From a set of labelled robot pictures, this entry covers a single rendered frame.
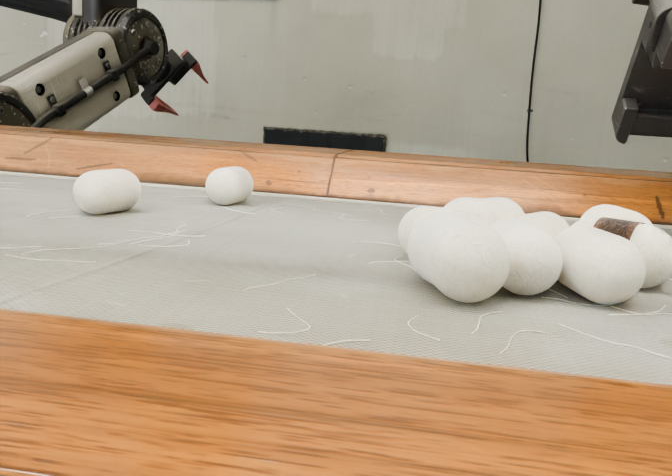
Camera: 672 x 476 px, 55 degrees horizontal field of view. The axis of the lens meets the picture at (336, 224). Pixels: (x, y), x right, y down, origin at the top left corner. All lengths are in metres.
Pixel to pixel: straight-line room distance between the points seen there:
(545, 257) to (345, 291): 0.05
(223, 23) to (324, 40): 0.38
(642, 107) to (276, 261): 0.18
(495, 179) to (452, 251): 0.22
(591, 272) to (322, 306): 0.07
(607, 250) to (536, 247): 0.02
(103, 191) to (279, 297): 0.13
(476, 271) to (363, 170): 0.23
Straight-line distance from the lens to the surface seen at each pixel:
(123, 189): 0.28
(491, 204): 0.24
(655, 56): 0.28
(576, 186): 0.39
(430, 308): 0.16
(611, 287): 0.18
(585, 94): 2.27
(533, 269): 0.18
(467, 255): 0.16
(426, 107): 2.25
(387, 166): 0.38
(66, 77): 0.86
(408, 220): 0.21
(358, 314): 0.15
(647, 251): 0.21
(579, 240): 0.19
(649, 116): 0.30
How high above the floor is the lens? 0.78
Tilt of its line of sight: 9 degrees down
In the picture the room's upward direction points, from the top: 4 degrees clockwise
